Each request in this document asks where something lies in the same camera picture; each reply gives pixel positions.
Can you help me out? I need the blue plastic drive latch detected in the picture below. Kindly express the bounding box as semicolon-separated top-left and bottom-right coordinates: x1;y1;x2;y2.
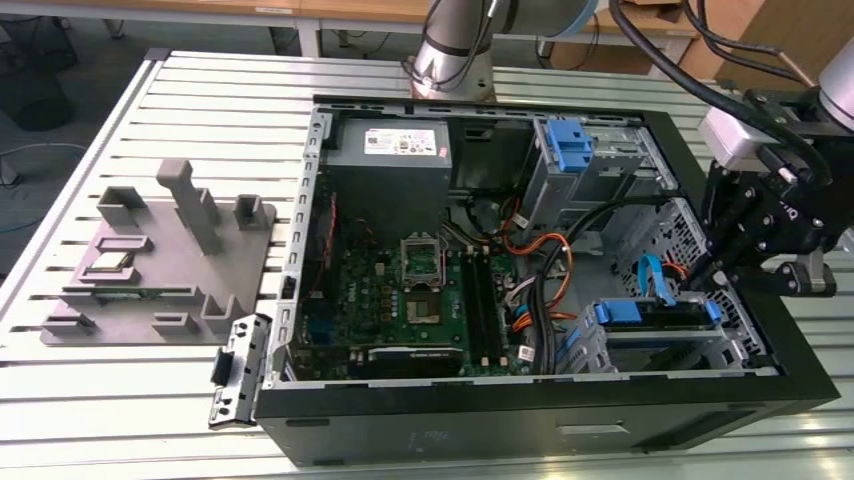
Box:
546;118;594;174

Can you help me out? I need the black RAM slot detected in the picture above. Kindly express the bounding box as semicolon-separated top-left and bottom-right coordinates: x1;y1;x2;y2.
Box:
481;248;503;365
462;248;486;365
470;248;495;365

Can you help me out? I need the wire locking lever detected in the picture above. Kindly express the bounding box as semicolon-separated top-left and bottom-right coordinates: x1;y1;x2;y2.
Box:
434;238;449;296

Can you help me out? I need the metal disk bay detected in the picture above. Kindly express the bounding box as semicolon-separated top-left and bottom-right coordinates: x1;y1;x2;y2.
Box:
577;297;769;374

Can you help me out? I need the green motherboard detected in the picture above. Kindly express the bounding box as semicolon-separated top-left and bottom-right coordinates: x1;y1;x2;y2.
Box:
292;244;535;379

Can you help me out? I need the silver CPU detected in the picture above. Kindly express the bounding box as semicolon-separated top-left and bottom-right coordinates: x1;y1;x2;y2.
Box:
90;255;139;276

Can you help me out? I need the black open PC case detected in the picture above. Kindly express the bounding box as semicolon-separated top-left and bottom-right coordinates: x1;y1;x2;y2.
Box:
255;93;841;469

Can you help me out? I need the grey power supply unit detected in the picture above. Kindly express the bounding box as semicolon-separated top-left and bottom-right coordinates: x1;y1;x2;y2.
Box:
319;117;455;246

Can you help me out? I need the grey parts rack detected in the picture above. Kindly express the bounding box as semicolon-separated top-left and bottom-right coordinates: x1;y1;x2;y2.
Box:
39;159;279;347

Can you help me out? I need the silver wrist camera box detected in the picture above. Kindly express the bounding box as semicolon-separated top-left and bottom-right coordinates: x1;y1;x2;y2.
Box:
698;107;786;172

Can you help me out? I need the metal socket cover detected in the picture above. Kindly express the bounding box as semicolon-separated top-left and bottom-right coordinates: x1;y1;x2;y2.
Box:
398;238;447;294

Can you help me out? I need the metal optical drive cage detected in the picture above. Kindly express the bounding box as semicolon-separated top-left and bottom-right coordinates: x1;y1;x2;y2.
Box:
523;114;675;231

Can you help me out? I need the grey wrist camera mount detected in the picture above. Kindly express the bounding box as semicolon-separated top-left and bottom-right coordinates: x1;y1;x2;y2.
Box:
726;247;840;297

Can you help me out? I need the red orange wire bundle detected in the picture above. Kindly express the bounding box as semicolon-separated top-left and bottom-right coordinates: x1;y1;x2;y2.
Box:
501;230;581;334

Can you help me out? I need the green RAM stick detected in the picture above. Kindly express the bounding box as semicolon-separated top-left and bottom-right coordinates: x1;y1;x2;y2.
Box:
92;291;166;304

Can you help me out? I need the blue data wire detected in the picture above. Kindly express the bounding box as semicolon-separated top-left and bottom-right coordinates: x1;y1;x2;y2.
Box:
637;253;679;305

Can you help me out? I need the CPU socket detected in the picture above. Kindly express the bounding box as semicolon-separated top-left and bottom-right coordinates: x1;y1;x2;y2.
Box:
406;292;446;324

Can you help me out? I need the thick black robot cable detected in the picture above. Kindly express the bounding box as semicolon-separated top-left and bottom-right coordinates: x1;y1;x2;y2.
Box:
610;0;836;189

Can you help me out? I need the metal card retention bracket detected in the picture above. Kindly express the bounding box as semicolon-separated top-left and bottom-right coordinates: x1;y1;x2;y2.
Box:
207;312;275;431

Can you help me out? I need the black graphics card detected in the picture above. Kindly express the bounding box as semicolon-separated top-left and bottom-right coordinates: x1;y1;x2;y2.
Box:
346;344;466;379

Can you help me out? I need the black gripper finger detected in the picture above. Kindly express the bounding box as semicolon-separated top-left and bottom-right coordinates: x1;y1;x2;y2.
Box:
686;167;762;292

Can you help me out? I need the wooden top desk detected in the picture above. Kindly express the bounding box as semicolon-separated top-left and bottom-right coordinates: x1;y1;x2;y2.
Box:
0;0;706;76

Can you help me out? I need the thick black cable bundle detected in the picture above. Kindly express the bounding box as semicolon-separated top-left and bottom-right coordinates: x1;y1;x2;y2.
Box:
533;197;669;374

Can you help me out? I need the wooden cabinet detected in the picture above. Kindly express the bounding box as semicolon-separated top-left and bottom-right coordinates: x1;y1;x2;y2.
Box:
693;0;854;101

